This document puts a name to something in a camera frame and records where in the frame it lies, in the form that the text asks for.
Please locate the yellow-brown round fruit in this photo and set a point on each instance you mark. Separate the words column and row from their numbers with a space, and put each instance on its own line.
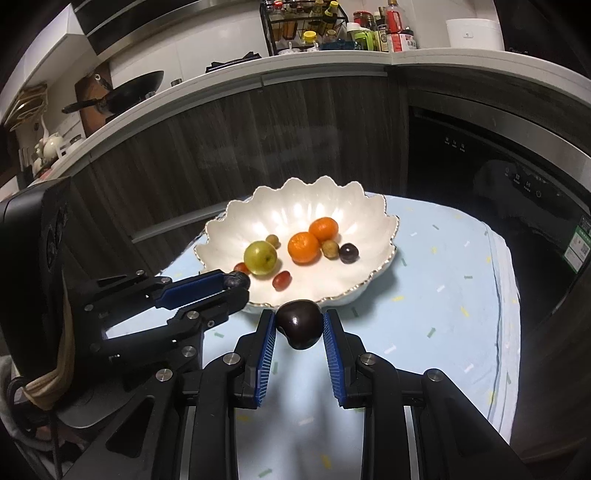
column 330, row 249

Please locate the white kitchen countertop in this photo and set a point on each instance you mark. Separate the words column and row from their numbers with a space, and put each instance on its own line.
column 323, row 64

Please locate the red cherry tomato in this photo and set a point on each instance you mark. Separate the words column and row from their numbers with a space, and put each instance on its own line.
column 281, row 280
column 240, row 267

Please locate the large orange mandarin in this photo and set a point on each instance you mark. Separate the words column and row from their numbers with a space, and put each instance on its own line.
column 303, row 247

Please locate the small orange mandarin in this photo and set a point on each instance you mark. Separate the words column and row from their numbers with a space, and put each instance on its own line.
column 323, row 229

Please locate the small yellow-green fruit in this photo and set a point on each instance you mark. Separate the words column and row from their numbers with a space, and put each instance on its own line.
column 272, row 240

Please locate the black microwave oven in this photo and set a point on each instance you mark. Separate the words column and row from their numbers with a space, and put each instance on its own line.
column 531, row 23

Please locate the dark wood kitchen cabinet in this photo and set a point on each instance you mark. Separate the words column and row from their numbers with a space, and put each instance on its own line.
column 277, row 129

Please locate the white scalloped ceramic bowl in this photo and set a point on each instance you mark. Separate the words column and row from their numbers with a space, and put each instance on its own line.
column 295, row 207

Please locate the black gas stove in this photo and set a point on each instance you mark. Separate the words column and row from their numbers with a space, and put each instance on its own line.
column 231, row 62

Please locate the wooden cutting board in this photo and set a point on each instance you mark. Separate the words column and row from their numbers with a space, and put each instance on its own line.
column 87, row 90

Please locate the white rice cooker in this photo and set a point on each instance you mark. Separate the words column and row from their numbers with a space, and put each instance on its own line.
column 473, row 34

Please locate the red liquid bottle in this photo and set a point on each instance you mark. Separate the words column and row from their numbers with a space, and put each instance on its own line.
column 397, row 25

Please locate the black wok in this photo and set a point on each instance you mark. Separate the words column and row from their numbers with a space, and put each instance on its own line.
column 134, row 90

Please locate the steel range hood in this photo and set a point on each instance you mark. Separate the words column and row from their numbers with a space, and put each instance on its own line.
column 115, row 16

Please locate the small dark plum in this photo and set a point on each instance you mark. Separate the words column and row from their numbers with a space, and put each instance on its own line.
column 238, row 280

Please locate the white teapot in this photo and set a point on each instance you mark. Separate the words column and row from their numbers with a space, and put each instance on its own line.
column 48, row 145

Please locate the green cup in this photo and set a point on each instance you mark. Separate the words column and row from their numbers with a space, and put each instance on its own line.
column 362, row 38

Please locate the dark sauce bottle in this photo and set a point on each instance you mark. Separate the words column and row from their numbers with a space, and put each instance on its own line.
column 381, row 32

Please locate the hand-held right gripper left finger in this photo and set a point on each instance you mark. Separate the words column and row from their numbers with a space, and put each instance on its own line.
column 267, row 355

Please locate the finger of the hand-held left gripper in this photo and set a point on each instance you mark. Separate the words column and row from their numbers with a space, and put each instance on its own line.
column 217, row 311
column 194, row 287

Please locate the large dark plum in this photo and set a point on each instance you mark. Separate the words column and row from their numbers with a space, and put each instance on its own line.
column 300, row 330

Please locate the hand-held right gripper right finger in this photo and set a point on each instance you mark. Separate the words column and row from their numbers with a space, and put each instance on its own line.
column 333, row 360

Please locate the light blue patterned tablecloth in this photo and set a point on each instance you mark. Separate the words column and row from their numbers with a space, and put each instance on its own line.
column 415, row 300

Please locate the black spice rack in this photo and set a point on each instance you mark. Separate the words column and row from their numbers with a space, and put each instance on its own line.
column 300, row 25

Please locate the green round fruit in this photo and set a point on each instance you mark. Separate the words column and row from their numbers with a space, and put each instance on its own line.
column 261, row 258

